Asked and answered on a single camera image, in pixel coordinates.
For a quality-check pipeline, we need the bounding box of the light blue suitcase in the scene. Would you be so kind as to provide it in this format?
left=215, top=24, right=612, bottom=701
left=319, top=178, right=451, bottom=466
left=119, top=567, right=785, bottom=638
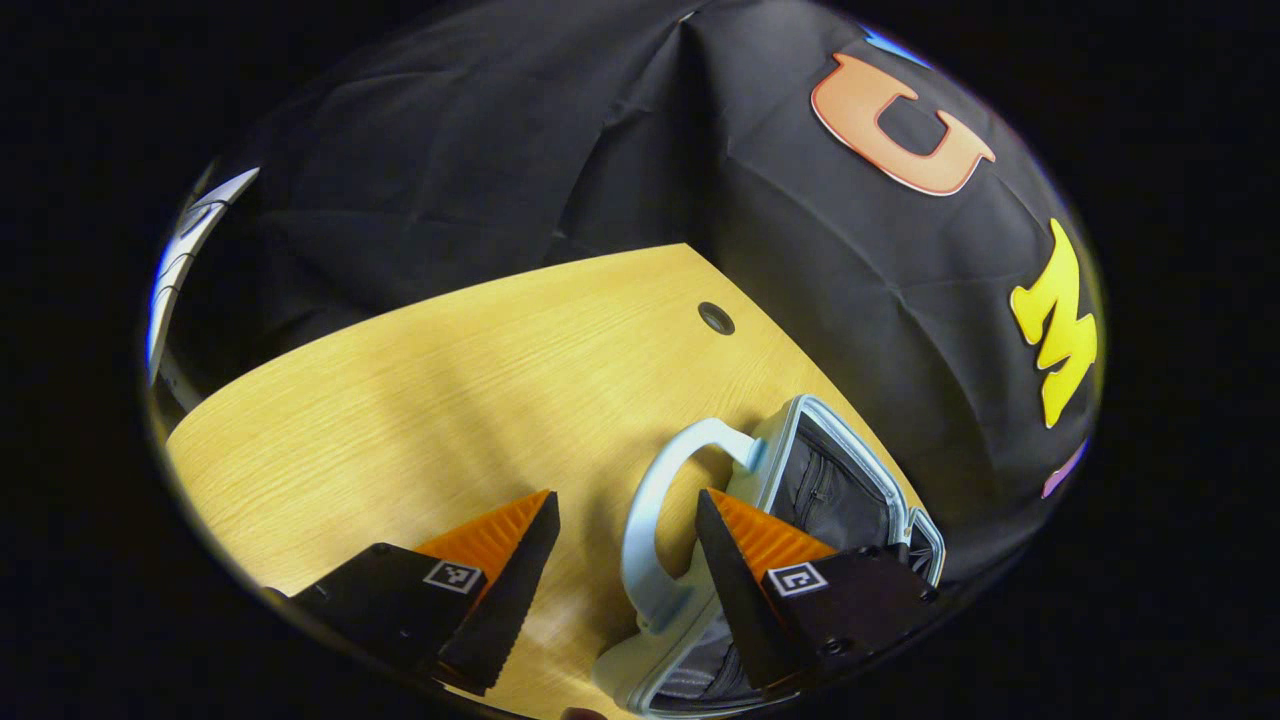
left=592, top=394, right=947, bottom=717

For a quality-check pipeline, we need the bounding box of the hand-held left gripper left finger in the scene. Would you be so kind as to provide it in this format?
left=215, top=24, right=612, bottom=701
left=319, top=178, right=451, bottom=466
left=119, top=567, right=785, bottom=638
left=262, top=489, right=561, bottom=698

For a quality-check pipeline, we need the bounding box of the black backdrop cloth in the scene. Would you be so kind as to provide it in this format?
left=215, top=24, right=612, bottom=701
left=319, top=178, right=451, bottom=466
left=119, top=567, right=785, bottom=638
left=160, top=0, right=1106, bottom=586

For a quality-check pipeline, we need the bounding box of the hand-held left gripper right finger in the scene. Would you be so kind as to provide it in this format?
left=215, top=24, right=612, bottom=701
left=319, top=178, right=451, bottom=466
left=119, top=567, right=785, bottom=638
left=695, top=488, right=942, bottom=701

